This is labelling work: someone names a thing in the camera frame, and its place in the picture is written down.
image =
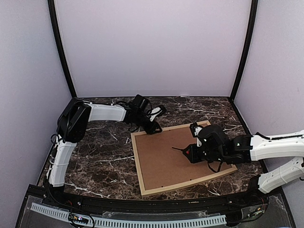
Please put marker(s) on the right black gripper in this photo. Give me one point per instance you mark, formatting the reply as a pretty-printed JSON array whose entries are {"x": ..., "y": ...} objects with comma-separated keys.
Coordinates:
[{"x": 191, "y": 160}]

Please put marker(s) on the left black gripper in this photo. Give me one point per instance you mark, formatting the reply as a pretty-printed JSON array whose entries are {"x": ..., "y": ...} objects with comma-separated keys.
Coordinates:
[{"x": 149, "y": 129}]

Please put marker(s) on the red handled screwdriver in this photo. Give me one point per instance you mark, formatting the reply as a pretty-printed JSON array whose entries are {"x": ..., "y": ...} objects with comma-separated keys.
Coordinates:
[{"x": 182, "y": 150}]

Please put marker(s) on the wooden picture frame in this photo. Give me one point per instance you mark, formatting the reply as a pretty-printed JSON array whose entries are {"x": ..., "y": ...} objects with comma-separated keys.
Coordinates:
[{"x": 161, "y": 166}]

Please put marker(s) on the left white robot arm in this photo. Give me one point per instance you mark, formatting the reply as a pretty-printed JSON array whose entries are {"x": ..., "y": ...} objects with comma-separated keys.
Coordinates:
[{"x": 72, "y": 125}]

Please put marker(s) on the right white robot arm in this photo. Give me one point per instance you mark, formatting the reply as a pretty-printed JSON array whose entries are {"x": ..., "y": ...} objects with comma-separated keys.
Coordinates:
[{"x": 251, "y": 148}]

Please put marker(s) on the small circuit board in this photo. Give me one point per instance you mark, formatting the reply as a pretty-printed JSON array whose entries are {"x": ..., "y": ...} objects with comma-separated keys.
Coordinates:
[{"x": 75, "y": 219}]

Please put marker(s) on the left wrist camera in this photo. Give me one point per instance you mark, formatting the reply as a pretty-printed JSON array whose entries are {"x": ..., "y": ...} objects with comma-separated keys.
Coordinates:
[{"x": 139, "y": 103}]

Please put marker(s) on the black front rail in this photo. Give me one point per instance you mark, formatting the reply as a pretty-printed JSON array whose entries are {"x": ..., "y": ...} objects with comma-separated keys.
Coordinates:
[{"x": 77, "y": 203}]

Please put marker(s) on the white slotted cable duct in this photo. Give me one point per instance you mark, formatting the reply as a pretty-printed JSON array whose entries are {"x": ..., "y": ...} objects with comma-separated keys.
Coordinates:
[{"x": 129, "y": 220}]

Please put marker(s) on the right black corner post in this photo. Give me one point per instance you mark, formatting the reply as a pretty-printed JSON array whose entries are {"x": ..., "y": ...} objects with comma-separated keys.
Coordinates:
[{"x": 245, "y": 50}]

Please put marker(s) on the black corner post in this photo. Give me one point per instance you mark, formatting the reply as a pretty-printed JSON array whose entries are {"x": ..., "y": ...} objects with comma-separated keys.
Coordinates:
[
  {"x": 60, "y": 48},
  {"x": 245, "y": 50}
]

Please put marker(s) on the left black corner post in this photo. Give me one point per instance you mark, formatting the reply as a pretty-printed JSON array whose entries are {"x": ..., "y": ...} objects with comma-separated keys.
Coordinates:
[{"x": 60, "y": 48}]

